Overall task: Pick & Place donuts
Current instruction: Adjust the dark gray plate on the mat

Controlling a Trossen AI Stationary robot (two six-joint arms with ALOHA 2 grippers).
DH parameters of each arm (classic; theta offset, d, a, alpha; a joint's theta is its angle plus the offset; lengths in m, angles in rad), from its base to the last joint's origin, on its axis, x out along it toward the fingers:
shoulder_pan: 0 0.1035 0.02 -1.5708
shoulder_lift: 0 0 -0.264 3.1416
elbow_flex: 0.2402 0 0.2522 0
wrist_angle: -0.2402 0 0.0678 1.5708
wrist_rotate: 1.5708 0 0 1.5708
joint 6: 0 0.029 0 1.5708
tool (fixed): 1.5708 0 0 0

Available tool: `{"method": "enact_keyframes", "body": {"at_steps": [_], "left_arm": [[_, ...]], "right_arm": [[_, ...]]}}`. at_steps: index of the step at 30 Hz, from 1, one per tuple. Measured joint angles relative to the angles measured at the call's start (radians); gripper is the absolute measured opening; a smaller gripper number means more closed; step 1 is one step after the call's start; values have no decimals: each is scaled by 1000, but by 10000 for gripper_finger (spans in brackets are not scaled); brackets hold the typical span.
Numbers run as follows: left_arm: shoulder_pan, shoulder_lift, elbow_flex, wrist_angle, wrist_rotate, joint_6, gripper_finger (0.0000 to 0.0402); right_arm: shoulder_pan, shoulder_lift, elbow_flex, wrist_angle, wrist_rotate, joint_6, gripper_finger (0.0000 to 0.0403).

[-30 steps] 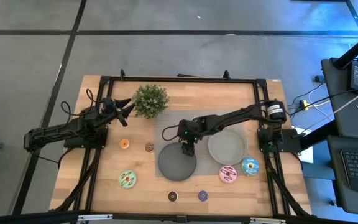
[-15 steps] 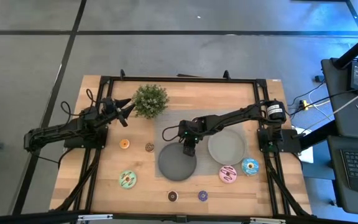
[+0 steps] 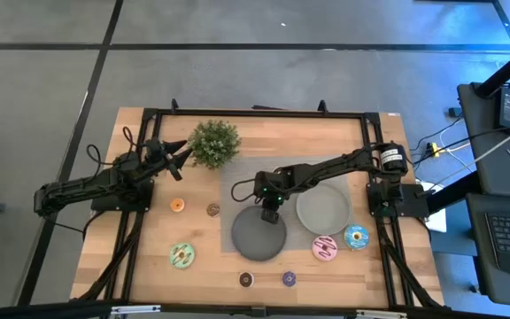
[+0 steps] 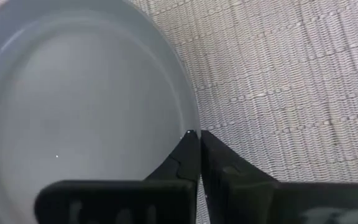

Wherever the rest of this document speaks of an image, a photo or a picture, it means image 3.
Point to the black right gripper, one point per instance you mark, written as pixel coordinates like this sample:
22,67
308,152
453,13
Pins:
271,201

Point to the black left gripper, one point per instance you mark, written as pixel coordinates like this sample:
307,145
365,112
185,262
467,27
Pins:
154,153

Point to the small orange donut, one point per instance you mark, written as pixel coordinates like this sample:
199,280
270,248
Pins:
177,205

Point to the small brown multicolour sprinkle donut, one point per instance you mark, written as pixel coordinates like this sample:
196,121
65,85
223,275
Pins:
213,210

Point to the large pink donut dark drizzle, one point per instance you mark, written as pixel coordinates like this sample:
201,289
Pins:
324,248

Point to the small chocolate sprinkle donut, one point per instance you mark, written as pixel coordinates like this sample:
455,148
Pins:
246,279

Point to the large blue donut white drizzle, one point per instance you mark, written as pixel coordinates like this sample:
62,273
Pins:
356,237

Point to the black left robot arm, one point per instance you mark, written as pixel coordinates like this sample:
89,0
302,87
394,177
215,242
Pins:
82,186

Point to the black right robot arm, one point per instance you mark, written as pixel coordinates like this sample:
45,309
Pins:
326,166

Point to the dark grey round plate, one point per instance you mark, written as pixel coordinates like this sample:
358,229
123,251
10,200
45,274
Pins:
255,241

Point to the potted green artificial plant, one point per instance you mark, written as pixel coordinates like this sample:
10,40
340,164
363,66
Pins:
214,144

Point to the light grey round plate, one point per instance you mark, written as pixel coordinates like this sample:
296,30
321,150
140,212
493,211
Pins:
323,210

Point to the small purple donut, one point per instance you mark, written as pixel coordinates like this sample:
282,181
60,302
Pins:
288,278

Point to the large green donut dark drizzle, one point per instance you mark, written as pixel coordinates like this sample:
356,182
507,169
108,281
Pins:
182,255

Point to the white paper sheet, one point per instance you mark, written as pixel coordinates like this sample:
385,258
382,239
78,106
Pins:
435,217

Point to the yellow power plug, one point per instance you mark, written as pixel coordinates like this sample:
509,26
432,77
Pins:
435,150

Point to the black crossbar silver brackets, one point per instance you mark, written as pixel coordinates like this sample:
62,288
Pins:
60,309

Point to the black side desk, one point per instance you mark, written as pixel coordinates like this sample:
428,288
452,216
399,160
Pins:
481,177

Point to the black diagonal pole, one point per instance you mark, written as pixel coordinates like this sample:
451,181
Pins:
509,68

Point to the black aluminium table frame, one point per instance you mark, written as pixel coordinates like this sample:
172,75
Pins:
259,113

